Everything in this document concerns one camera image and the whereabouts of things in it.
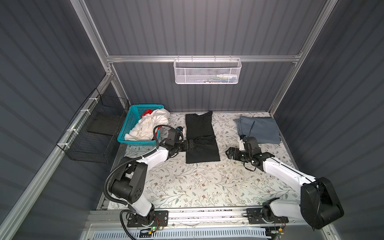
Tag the folded blue-grey t shirt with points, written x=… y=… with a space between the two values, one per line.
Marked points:
x=265 y=130

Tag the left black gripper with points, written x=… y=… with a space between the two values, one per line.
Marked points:
x=185 y=142

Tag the white wire mesh basket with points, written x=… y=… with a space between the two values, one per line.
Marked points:
x=207 y=70

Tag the black wire mesh basket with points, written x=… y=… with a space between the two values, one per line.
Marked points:
x=92 y=136

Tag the black t shirt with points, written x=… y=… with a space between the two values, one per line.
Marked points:
x=201 y=132

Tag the teal plastic laundry basket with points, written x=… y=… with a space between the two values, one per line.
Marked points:
x=133 y=116

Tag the red t shirt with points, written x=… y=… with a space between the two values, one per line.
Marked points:
x=149 y=120

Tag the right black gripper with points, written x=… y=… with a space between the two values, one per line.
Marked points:
x=236 y=151

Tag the white perforated cable tray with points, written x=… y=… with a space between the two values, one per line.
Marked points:
x=204 y=234

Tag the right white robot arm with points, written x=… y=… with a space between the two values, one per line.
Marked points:
x=319 y=204

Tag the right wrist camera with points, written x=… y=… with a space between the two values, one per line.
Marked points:
x=241 y=142

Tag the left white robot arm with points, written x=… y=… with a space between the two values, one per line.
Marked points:
x=125 y=183

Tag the floral patterned table mat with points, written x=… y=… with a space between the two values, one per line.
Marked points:
x=226 y=183

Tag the white t shirt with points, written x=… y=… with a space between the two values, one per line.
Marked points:
x=134 y=134

